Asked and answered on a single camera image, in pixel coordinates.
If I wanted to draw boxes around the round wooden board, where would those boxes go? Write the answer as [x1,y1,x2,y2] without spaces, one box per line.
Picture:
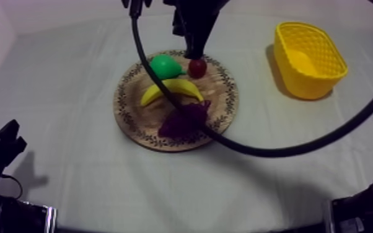
[112,49,239,153]

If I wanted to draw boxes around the yellow toy banana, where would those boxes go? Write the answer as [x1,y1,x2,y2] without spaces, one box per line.
[139,78,205,107]

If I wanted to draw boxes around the purple toy grapes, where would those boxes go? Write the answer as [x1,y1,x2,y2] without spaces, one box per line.
[157,100,212,139]

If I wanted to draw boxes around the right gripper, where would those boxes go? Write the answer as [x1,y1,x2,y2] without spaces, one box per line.
[164,0,231,60]

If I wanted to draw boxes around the black cable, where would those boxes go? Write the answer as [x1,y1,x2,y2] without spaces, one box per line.
[129,0,373,159]
[0,174,24,200]

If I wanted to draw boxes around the green toy pear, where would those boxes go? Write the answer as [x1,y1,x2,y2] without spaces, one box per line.
[149,54,187,81]

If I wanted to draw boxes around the small red fruit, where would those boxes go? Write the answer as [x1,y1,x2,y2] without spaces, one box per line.
[188,58,208,79]

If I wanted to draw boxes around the yellow plastic basket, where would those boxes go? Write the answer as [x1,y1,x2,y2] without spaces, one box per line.
[273,21,349,100]

